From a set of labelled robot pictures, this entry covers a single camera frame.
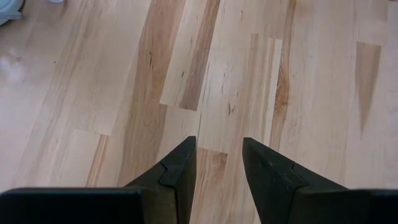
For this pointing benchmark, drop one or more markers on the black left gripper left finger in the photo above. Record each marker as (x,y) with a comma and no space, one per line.
(174,193)

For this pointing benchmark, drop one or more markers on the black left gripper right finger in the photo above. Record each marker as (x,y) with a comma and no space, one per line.
(273,193)

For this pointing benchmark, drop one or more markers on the white desk lamp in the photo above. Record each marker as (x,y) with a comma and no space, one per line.
(7,9)

